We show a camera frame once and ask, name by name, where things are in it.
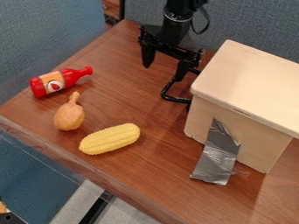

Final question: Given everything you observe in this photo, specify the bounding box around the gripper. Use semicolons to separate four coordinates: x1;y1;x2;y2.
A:
136;24;206;83

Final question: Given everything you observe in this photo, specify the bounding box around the cabinet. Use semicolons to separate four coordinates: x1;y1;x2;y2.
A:
182;38;299;175

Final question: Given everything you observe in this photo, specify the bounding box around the yellow toy corn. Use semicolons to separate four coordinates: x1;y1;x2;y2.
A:
78;122;142;156

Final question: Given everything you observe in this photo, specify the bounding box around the grey tape strip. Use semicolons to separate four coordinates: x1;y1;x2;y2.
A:
189;117;242;186

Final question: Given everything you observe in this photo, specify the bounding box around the red toy bottle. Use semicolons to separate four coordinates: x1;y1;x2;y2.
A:
29;66;95;99

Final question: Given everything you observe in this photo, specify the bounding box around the tan toy chicken drumstick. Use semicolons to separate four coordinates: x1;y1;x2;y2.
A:
52;91;87;131

